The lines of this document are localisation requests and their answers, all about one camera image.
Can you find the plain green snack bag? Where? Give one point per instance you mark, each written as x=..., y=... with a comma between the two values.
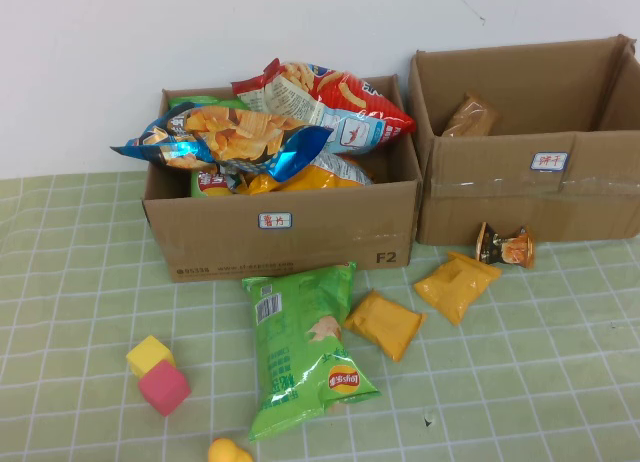
x=192, y=101

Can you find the white label with red writing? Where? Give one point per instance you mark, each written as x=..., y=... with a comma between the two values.
x=275, y=221
x=550, y=161

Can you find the brown biscuit packet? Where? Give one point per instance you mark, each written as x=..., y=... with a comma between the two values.
x=470, y=117

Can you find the pink foam cube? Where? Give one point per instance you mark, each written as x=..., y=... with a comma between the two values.
x=162, y=387

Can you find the small green Lay's bag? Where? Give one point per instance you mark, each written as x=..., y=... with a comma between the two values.
x=205, y=184

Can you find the green checkered tablecloth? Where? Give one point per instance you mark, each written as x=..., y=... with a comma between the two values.
x=525, y=382

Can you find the yellow foam cube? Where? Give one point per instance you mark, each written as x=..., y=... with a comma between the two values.
x=147, y=352

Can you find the black and orange snack packet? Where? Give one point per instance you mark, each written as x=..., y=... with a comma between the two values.
x=510, y=247

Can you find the large green Lay's chip bag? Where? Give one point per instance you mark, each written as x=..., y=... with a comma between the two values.
x=295, y=342

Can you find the yellow snack packet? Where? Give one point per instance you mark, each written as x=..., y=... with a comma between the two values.
x=455, y=289
x=385, y=327

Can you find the yellow rubber toy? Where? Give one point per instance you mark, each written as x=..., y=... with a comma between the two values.
x=225, y=452

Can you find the red fries snack bag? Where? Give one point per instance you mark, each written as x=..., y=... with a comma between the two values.
x=350, y=102

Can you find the cardboard box with clear tape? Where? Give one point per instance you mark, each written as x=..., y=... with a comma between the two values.
x=500, y=207

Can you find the cardboard box with F2 print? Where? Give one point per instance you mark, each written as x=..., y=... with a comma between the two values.
x=325, y=232

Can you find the blue potato chip bag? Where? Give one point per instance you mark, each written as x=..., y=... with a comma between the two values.
x=240, y=132

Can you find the yellow chip bag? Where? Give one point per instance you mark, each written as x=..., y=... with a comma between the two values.
x=310, y=179

